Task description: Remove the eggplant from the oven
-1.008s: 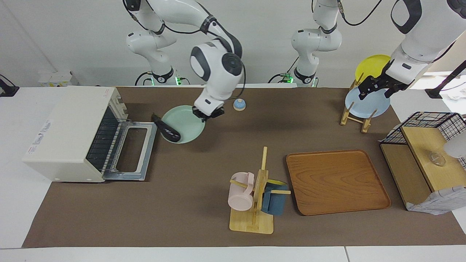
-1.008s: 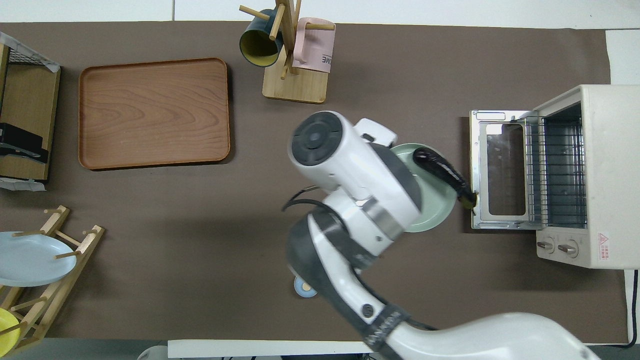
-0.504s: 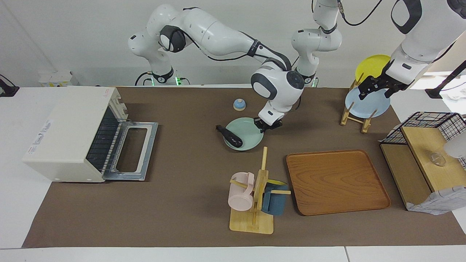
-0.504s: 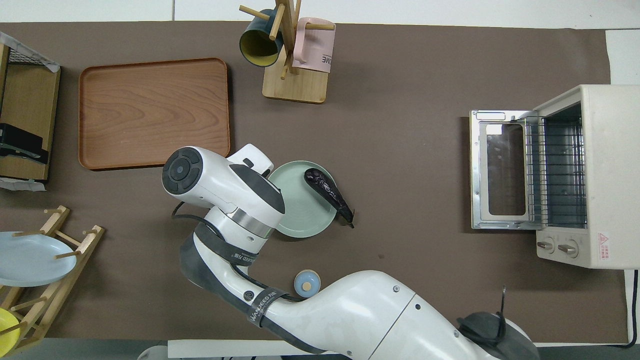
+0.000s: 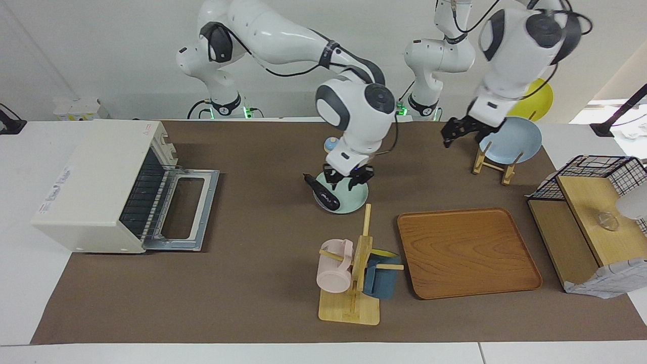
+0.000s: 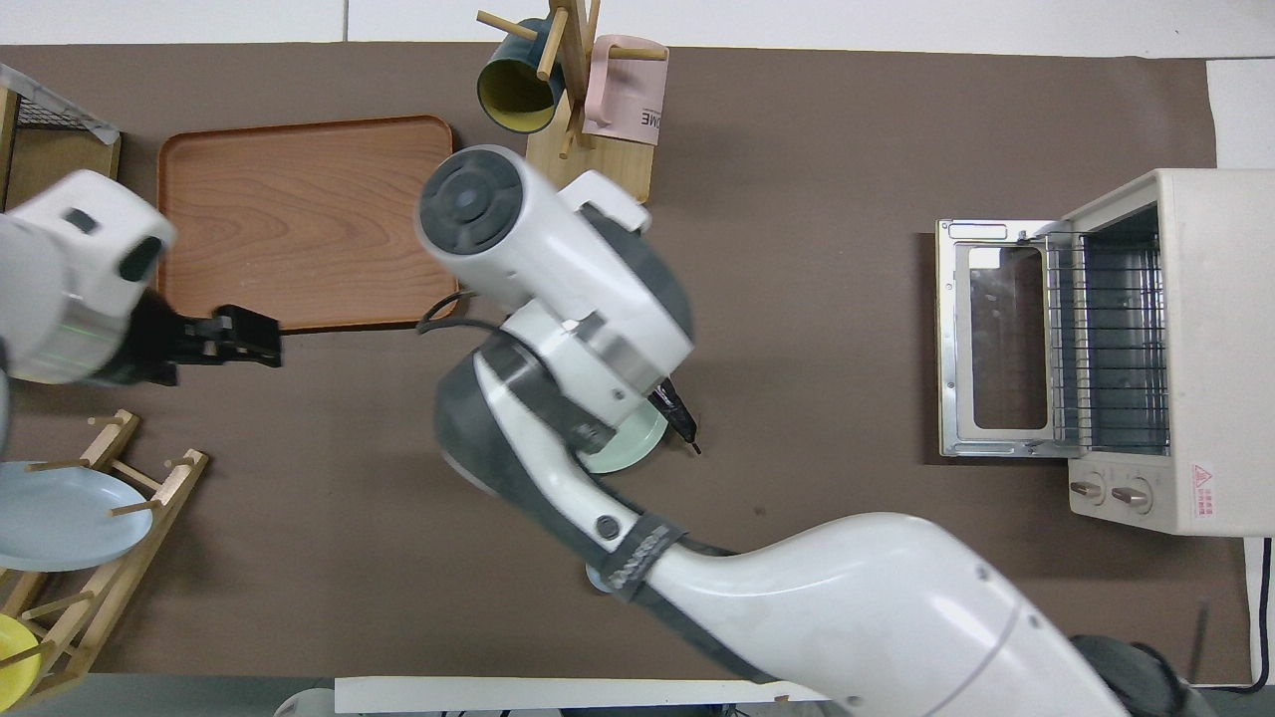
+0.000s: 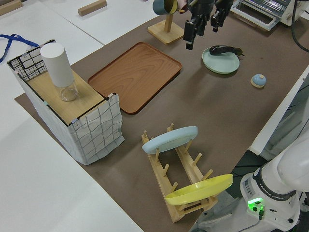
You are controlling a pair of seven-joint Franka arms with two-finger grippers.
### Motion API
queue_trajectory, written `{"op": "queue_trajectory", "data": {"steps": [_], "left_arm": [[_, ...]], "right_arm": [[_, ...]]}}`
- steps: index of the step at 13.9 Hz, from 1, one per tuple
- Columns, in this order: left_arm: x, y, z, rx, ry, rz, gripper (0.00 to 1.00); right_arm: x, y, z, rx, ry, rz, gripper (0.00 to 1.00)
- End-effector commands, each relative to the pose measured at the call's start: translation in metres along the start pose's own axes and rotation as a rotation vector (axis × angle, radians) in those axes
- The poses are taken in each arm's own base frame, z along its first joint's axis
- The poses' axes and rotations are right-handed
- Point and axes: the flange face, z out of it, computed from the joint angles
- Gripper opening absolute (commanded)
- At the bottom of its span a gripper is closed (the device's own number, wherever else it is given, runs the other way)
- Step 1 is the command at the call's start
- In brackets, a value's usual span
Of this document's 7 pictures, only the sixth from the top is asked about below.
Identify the brown wooden serving tray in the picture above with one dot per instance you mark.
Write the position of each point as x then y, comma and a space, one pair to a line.
299, 219

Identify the light blue plate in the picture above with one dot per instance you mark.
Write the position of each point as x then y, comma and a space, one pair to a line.
60, 516

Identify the wooden mug tree stand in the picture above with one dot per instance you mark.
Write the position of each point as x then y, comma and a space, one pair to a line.
618, 159

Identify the wooden shelf box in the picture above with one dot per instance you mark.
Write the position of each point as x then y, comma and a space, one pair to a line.
55, 149

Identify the dark green mug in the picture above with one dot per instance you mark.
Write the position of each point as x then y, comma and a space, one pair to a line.
516, 88

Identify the brown table mat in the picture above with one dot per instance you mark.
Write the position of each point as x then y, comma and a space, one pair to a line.
797, 349

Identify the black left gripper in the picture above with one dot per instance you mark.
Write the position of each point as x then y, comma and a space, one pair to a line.
169, 344

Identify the silver oven knob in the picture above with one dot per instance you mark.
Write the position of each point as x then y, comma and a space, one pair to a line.
1088, 490
1133, 495

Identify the pink mug with print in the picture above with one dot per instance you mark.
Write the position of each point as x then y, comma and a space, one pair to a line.
628, 100

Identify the light green plate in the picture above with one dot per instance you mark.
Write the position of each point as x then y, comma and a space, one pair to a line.
633, 450

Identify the yellow plate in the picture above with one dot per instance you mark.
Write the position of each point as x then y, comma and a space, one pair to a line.
14, 659

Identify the white round object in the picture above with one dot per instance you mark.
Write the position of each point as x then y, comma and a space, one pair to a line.
304, 703

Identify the wooden dish rack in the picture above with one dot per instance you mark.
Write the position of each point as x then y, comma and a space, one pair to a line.
95, 558

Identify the toaster oven glass door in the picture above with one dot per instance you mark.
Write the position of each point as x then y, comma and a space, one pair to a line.
951, 349

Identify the white toaster oven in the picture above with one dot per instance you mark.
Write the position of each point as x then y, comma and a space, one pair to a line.
1210, 349

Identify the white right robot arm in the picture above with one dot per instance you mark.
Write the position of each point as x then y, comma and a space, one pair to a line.
598, 299

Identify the small blue lidded jar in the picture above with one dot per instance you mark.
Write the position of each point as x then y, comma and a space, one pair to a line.
596, 582

